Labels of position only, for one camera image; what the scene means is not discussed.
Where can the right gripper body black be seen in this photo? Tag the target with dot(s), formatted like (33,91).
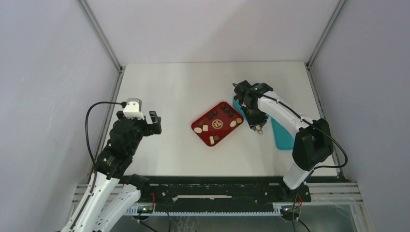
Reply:
(255,117)

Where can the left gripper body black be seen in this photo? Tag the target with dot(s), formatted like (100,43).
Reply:
(143,128)

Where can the red chocolate tray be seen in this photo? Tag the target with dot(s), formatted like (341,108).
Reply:
(213,126)

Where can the teal box lid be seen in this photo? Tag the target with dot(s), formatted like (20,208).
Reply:
(283,139)

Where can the teal chocolate box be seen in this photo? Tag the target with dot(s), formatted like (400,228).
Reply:
(238,107)

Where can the wooden tongs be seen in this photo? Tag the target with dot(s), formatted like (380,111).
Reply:
(259,130)

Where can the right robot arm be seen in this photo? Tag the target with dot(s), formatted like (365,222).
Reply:
(312,143)

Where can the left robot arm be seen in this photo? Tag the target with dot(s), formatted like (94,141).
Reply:
(92,213)

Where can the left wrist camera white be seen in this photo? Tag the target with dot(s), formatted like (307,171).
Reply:
(132,109)

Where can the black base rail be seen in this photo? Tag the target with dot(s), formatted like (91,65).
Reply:
(206,194)

